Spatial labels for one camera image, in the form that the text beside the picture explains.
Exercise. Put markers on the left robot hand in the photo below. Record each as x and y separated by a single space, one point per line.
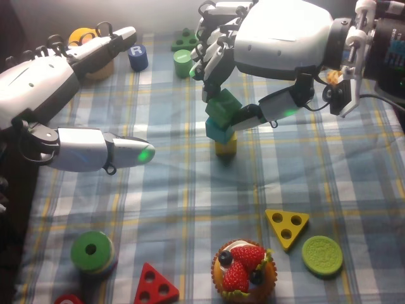
31 82

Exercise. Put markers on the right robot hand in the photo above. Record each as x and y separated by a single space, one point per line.
278 38

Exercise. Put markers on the green wooden cube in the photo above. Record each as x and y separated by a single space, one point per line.
223 107

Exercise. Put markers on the teal letter cube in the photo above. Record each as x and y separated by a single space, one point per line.
218 133

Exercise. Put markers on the cupcake with yellow topping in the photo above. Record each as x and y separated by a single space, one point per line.
79 35

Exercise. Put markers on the green three-hole triangle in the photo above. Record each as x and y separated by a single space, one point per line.
183 42

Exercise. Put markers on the green wooden cylinder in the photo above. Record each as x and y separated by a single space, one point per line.
182 65

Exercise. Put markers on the blue letter cylinder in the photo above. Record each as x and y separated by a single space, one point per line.
138 58

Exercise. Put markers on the yellow wooden cube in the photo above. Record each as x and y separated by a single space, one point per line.
226 147

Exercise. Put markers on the blue yellow plaid tablecloth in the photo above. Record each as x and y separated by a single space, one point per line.
190 190

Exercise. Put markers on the yellow three-hole triangle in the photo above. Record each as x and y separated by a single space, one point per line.
284 229

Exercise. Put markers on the red wooden cylinder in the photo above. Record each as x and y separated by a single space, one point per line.
68 300

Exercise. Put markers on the green sandwich cookie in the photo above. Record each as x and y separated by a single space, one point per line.
322 257

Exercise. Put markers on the strawberry topped cupcake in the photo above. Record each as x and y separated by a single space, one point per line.
243 269

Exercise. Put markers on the red three-hole triangle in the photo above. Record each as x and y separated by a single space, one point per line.
155 288

